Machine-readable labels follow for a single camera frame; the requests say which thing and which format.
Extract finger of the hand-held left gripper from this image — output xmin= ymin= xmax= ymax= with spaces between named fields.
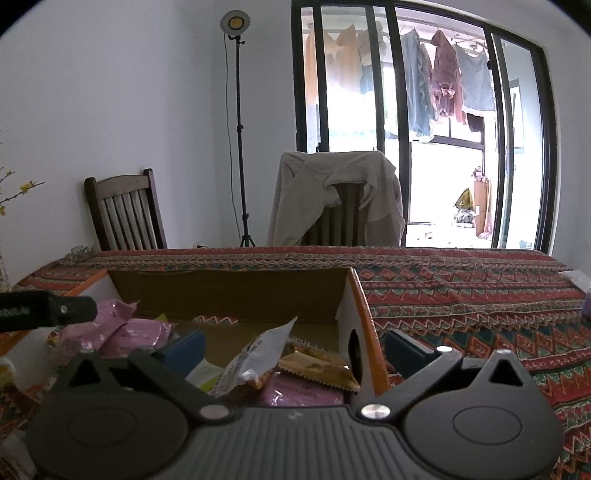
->
xmin=0 ymin=289 xmax=98 ymax=333

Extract golden cracker packet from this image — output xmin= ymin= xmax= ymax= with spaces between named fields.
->
xmin=276 ymin=340 xmax=361 ymax=393

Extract cardboard box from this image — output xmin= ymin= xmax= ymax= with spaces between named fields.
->
xmin=0 ymin=266 xmax=391 ymax=408

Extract white green snack packet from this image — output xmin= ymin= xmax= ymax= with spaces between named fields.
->
xmin=187 ymin=359 xmax=225 ymax=398

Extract hanging light blue skirt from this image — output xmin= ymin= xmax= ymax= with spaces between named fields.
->
xmin=454 ymin=43 xmax=498 ymax=114

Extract white lumpy object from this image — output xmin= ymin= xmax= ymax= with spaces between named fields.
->
xmin=0 ymin=357 xmax=29 ymax=394

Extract hanging beige garment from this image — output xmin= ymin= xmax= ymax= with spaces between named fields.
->
xmin=304 ymin=22 xmax=364 ymax=105

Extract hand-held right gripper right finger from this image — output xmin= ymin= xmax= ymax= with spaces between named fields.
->
xmin=358 ymin=329 xmax=534 ymax=421

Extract black light stand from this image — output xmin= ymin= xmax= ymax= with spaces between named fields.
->
xmin=220 ymin=10 xmax=257 ymax=248

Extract hanging maroon shirt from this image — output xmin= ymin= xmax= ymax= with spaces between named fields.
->
xmin=429 ymin=30 xmax=465 ymax=124

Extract dark wooden chair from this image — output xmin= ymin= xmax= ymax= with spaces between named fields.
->
xmin=83 ymin=168 xmax=168 ymax=253

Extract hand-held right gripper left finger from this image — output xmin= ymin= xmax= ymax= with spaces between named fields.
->
xmin=55 ymin=329 xmax=236 ymax=421

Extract wooden board on balcony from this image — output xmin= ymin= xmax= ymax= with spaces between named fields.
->
xmin=471 ymin=168 xmax=494 ymax=239

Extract clear white cracker packet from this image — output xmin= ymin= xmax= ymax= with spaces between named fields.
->
xmin=214 ymin=316 xmax=299 ymax=398

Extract purple plastic tissue pack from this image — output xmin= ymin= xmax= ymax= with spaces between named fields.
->
xmin=558 ymin=270 xmax=591 ymax=322

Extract hanging long blue garment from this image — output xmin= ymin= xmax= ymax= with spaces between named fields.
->
xmin=400 ymin=28 xmax=435 ymax=142

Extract yellow balcony item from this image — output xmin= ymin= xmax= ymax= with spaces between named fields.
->
xmin=454 ymin=188 xmax=476 ymax=228

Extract black framed sliding door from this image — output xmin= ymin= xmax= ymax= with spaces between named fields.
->
xmin=291 ymin=0 xmax=559 ymax=254

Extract yellow flower twigs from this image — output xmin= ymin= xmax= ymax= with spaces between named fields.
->
xmin=0 ymin=168 xmax=45 ymax=217

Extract wooden chair under jacket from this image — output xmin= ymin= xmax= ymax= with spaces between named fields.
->
xmin=300 ymin=182 xmax=371 ymax=247

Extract beige jacket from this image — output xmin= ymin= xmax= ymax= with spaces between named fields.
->
xmin=266 ymin=150 xmax=406 ymax=247

